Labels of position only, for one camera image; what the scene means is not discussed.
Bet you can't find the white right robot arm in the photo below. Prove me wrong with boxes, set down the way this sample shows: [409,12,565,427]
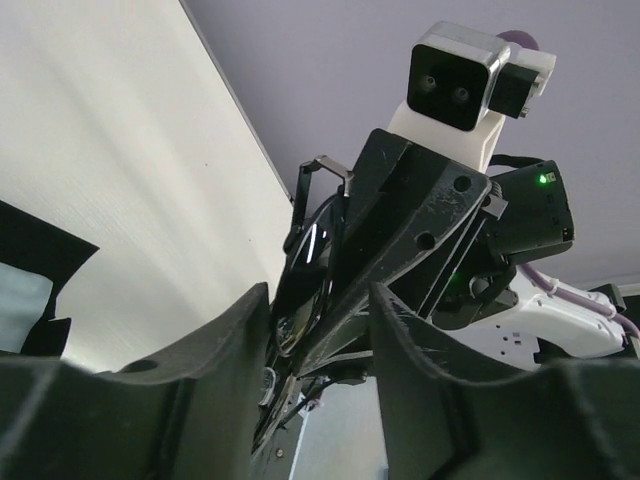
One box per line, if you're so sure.
[294,129,628,376]

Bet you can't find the black glasses case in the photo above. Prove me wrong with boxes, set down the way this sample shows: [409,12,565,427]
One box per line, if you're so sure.
[1,202,99,357]

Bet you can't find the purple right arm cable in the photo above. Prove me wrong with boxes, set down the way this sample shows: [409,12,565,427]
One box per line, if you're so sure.
[499,29,640,341]

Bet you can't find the light blue cleaning cloth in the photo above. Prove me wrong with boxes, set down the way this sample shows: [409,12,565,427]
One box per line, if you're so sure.
[1,263,53,353]

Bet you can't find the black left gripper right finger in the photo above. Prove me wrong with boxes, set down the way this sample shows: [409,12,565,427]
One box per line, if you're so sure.
[369,284,639,479]

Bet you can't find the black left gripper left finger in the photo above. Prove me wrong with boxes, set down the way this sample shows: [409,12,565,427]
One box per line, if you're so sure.
[1,283,269,479]

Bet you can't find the dark aviator sunglasses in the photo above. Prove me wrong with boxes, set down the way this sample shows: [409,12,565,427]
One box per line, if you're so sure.
[251,155,354,459]

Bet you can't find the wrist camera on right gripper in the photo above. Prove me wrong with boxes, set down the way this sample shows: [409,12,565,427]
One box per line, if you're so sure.
[406,21,557,132]

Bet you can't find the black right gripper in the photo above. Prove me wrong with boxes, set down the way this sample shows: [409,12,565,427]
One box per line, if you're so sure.
[294,129,575,378]

